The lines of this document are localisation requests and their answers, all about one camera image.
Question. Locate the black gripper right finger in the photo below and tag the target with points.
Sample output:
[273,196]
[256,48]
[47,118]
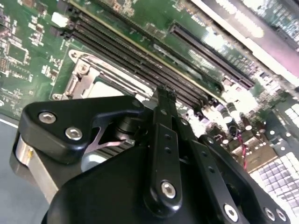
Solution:
[210,168]

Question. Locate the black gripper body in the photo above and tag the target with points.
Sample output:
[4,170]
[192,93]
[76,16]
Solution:
[105,193]

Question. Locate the silver square CPU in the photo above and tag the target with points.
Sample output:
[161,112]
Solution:
[105,89]

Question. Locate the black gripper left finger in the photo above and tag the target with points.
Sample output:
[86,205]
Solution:
[70,112]

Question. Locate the metal socket cover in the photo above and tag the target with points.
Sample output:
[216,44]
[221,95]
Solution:
[109,77]

